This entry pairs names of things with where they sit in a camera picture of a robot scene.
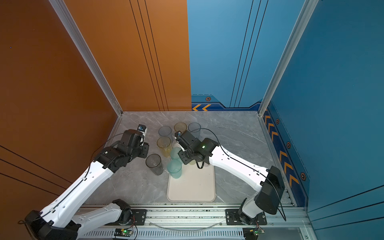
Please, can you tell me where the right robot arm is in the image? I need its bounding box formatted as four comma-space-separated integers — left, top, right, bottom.
175, 131, 287, 225

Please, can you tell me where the right aluminium corner post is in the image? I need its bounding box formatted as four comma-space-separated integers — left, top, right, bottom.
258, 0, 319, 117

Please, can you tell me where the yellow tumbler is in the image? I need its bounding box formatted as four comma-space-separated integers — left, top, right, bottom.
157, 137, 172, 158

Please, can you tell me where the green circuit board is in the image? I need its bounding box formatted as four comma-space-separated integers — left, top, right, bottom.
243, 228, 265, 240
113, 228, 135, 239

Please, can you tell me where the aluminium front rail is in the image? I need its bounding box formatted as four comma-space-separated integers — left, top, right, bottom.
81, 204, 317, 240

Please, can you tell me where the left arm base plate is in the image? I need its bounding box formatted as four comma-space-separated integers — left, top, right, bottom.
115, 209, 147, 226

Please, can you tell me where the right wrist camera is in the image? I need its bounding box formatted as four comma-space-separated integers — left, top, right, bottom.
175, 131, 182, 139

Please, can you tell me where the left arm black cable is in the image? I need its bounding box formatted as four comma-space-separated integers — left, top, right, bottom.
17, 133, 125, 229

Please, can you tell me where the aluminium corner post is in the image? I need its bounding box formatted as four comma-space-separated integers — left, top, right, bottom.
258, 0, 319, 117
49, 0, 123, 117

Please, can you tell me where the right green circuit board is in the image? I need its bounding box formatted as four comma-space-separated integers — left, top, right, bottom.
243, 228, 265, 240

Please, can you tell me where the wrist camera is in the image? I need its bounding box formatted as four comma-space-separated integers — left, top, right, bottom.
137, 124, 147, 140
175, 131, 182, 139

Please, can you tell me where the white rectangular tray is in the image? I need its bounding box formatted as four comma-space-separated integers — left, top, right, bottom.
167, 165, 216, 203

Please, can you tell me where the teal textured tumbler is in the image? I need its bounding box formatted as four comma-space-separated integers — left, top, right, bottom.
167, 160, 182, 179
171, 147, 182, 161

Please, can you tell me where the grey-blue frosted tumbler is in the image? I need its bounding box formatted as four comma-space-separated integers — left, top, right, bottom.
158, 126, 173, 141

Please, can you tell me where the left green circuit board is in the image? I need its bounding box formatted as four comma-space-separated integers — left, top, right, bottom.
113, 228, 135, 239

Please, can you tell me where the left aluminium corner post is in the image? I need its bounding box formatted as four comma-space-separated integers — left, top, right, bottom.
49, 0, 123, 117

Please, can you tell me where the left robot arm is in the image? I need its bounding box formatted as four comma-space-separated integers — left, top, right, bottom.
19, 125, 149, 240

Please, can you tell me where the amber tall tumbler back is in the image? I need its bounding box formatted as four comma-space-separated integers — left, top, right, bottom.
174, 122, 188, 133

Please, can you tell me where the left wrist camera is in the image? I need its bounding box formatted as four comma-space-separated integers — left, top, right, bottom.
137, 124, 147, 140

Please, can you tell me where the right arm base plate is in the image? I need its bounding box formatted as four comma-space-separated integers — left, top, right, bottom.
225, 209, 268, 226

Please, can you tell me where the light blue clear tumbler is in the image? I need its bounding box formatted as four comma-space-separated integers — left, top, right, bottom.
188, 122, 201, 138

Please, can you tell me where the dark smoky tumbler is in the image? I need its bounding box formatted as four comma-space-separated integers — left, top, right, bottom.
146, 154, 164, 176

